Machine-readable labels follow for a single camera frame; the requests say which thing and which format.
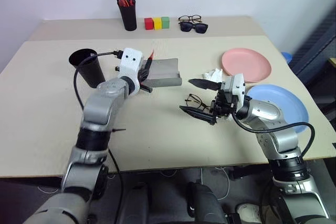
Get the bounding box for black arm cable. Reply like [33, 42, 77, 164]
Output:
[73, 50, 124, 111]
[231, 112, 316, 159]

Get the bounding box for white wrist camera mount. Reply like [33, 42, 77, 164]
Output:
[117, 47, 145, 97]
[221, 73, 247, 105]

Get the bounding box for crumpled white tissue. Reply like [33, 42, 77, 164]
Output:
[201, 68, 224, 83]

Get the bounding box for black sunglasses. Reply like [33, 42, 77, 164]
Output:
[178, 22, 209, 34]

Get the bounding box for blue plate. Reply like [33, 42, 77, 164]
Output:
[246, 84, 310, 135]

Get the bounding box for black plastic cup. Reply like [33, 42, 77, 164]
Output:
[68, 48, 106, 89]

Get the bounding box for dark thin-framed glasses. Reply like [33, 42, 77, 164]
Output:
[184, 93, 212, 113]

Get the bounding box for grey open glasses case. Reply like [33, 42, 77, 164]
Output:
[141, 58, 183, 89]

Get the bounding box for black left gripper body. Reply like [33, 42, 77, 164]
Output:
[138, 60, 151, 84]

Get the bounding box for white floor cable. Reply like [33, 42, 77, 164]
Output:
[160, 166, 231, 201]

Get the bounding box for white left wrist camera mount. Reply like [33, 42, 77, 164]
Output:
[117, 47, 145, 97]

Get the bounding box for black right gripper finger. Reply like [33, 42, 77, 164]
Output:
[188, 78, 223, 91]
[178, 105, 218, 126]

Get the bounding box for pink plate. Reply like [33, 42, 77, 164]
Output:
[220, 47, 272, 83]

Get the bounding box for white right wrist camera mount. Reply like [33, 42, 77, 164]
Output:
[221, 73, 247, 105]

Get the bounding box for red and black marker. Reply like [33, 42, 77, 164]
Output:
[146, 47, 156, 63]

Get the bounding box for black pen holder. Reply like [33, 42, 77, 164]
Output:
[119, 0, 138, 31]

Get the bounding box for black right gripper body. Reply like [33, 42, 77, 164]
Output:
[209, 82, 239, 120]

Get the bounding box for black hanging body cable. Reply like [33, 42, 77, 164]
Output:
[108, 149, 124, 224]

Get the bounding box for beige table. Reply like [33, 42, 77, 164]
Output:
[0, 15, 336, 179]

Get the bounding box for white shoe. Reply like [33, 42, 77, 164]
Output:
[237, 202, 264, 223]

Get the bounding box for dark rounded shape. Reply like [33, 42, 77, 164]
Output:
[185, 181, 228, 224]

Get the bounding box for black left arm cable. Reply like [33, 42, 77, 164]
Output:
[73, 50, 124, 111]

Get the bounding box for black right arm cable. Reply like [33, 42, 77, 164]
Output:
[231, 112, 316, 159]

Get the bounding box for tortoiseshell framed glasses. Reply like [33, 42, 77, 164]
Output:
[177, 14, 203, 25]

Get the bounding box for dark mesh chair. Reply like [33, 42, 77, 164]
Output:
[288, 5, 336, 120]

